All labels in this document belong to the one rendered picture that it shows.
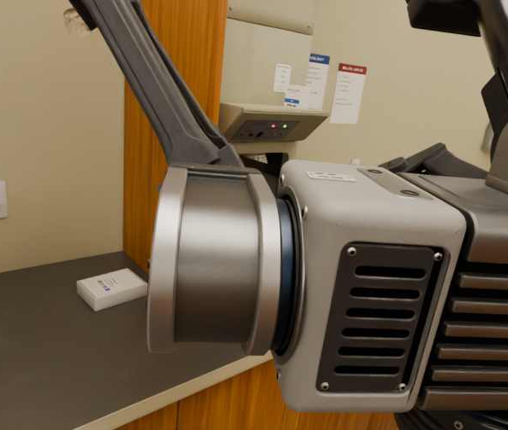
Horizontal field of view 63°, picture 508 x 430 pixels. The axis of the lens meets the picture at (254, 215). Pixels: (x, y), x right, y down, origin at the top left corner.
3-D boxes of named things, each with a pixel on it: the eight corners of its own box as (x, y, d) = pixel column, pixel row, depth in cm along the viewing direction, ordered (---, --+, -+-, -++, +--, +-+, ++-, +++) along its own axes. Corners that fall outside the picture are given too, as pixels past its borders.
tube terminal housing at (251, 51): (161, 263, 144) (172, 19, 120) (237, 246, 164) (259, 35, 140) (199, 295, 126) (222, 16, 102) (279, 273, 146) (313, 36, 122)
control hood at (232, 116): (212, 140, 111) (215, 101, 108) (298, 139, 131) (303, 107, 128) (238, 148, 103) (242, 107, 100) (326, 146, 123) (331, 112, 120)
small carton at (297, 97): (283, 107, 118) (286, 84, 116) (292, 107, 122) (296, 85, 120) (298, 109, 115) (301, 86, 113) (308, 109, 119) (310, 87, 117)
